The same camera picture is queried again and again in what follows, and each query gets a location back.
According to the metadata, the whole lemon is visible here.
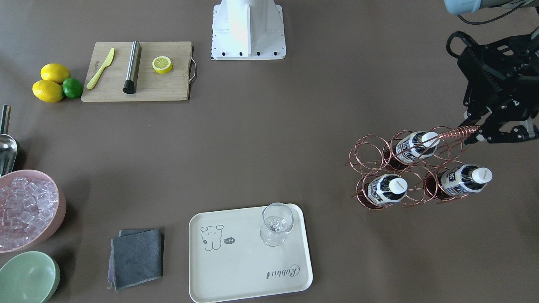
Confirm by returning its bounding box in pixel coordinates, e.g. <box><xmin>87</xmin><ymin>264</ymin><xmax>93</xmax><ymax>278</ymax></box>
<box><xmin>32</xmin><ymin>80</ymin><xmax>65</xmax><ymax>102</ymax></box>
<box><xmin>40</xmin><ymin>63</ymin><xmax>71</xmax><ymax>84</ymax></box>

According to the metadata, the bamboo cutting board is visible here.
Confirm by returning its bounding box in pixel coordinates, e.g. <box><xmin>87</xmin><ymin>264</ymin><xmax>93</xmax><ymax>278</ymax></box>
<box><xmin>81</xmin><ymin>41</ymin><xmax>195</xmax><ymax>102</ymax></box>

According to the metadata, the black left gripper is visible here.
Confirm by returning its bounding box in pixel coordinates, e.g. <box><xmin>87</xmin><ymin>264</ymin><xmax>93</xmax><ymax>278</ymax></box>
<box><xmin>457</xmin><ymin>29</ymin><xmax>539</xmax><ymax>144</ymax></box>

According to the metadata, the steel ice scoop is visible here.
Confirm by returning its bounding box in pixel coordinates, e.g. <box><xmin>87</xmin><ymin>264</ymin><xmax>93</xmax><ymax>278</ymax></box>
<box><xmin>0</xmin><ymin>105</ymin><xmax>19</xmax><ymax>176</ymax></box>

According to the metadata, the half lemon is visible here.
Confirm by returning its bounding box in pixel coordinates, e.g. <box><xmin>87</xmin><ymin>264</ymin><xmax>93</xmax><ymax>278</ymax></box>
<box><xmin>152</xmin><ymin>56</ymin><xmax>173</xmax><ymax>74</ymax></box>

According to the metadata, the grey folded cloth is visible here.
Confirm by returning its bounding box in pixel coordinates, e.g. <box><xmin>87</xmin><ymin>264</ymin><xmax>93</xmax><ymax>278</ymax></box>
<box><xmin>107</xmin><ymin>229</ymin><xmax>164</xmax><ymax>292</ymax></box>

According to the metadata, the steel cylinder grinder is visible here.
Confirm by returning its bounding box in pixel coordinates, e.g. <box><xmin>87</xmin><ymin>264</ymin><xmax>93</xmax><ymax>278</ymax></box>
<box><xmin>123</xmin><ymin>41</ymin><xmax>142</xmax><ymax>94</ymax></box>

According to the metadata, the tea bottle at basket end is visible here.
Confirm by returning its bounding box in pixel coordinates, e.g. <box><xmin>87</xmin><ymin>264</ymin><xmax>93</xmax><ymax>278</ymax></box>
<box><xmin>424</xmin><ymin>164</ymin><xmax>493</xmax><ymax>201</ymax></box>

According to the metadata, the yellow plastic knife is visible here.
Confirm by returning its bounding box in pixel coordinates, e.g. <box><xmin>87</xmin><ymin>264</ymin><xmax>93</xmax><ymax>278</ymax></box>
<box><xmin>86</xmin><ymin>48</ymin><xmax>115</xmax><ymax>90</ymax></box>

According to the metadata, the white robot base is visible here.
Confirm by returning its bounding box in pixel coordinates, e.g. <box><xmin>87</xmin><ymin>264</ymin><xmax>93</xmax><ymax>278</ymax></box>
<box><xmin>211</xmin><ymin>0</ymin><xmax>287</xmax><ymax>60</ymax></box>

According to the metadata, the cream rabbit tray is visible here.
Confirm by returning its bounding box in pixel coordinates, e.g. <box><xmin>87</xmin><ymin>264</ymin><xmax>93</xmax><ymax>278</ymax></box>
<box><xmin>189</xmin><ymin>203</ymin><xmax>313</xmax><ymax>303</ymax></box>

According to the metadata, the copper wire bottle basket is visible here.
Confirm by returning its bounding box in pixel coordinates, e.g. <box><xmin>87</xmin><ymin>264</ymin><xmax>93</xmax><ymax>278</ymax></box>
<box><xmin>345</xmin><ymin>126</ymin><xmax>480</xmax><ymax>211</ymax></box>

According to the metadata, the green lime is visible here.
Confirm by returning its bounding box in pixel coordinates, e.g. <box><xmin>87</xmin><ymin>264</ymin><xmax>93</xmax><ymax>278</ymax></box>
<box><xmin>61</xmin><ymin>77</ymin><xmax>83</xmax><ymax>98</ymax></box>

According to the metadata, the pink bowl of ice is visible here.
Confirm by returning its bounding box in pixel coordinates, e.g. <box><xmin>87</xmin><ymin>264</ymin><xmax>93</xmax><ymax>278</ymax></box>
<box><xmin>0</xmin><ymin>170</ymin><xmax>66</xmax><ymax>253</ymax></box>

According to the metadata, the whole lemon lower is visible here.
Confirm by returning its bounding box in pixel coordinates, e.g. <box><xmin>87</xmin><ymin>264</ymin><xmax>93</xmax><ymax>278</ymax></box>
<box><xmin>32</xmin><ymin>80</ymin><xmax>65</xmax><ymax>102</ymax></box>

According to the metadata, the mint green bowl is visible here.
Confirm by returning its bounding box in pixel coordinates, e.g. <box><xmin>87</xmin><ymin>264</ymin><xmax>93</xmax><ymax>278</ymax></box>
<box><xmin>0</xmin><ymin>251</ymin><xmax>60</xmax><ymax>303</ymax></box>

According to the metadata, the tea bottle grasped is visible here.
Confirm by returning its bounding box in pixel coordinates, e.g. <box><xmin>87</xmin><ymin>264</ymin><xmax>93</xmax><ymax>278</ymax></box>
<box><xmin>364</xmin><ymin>174</ymin><xmax>408</xmax><ymax>207</ymax></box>

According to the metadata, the wine glass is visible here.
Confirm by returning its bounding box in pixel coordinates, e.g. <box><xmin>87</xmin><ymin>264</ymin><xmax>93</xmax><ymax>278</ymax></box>
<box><xmin>260</xmin><ymin>202</ymin><xmax>294</xmax><ymax>246</ymax></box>

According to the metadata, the tea bottle near handle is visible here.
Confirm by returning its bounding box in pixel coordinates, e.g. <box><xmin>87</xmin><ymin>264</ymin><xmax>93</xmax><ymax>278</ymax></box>
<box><xmin>384</xmin><ymin>132</ymin><xmax>440</xmax><ymax>170</ymax></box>

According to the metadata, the whole lemon upper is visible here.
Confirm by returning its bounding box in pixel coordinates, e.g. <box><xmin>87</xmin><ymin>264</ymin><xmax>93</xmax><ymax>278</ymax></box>
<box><xmin>40</xmin><ymin>63</ymin><xmax>71</xmax><ymax>84</ymax></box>

